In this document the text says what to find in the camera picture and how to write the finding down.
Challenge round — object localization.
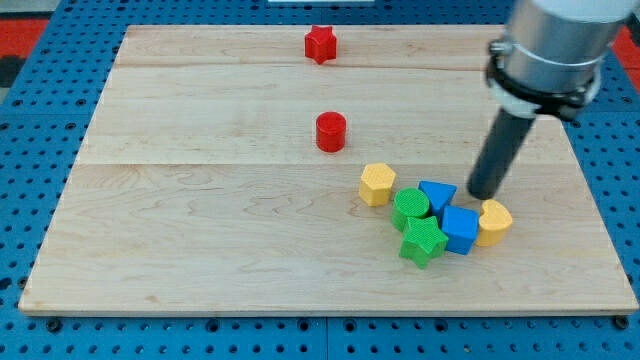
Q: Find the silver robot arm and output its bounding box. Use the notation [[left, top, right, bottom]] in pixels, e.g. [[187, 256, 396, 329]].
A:
[[486, 0, 639, 121]]

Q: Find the blue triangle block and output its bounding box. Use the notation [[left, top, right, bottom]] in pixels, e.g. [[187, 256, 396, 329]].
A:
[[418, 180, 457, 220]]

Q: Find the red cylinder block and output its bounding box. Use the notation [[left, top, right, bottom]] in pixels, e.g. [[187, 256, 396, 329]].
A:
[[316, 111, 347, 153]]

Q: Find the yellow hexagon block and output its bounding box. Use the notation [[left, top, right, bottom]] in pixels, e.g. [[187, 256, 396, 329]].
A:
[[358, 163, 396, 207]]

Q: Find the green cylinder block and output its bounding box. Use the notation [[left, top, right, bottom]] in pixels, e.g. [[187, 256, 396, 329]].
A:
[[391, 188, 430, 232]]

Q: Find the wooden board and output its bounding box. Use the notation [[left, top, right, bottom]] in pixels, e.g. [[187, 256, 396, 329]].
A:
[[19, 25, 638, 317]]

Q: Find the green star block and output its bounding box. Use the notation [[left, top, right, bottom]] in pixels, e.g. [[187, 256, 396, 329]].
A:
[[399, 216, 449, 269]]

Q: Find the red star block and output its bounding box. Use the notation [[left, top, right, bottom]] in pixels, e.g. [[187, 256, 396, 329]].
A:
[[304, 25, 338, 65]]

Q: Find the blue cube block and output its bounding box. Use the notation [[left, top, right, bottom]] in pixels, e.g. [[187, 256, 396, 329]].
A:
[[441, 205, 479, 255]]

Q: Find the yellow heart block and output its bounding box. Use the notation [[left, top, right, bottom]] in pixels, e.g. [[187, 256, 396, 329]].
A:
[[475, 199, 513, 247]]

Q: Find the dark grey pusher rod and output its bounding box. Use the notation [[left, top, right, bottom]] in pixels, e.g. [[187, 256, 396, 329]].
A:
[[467, 108, 535, 200]]

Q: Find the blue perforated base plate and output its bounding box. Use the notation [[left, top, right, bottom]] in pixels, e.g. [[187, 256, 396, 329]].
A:
[[1, 0, 639, 359]]

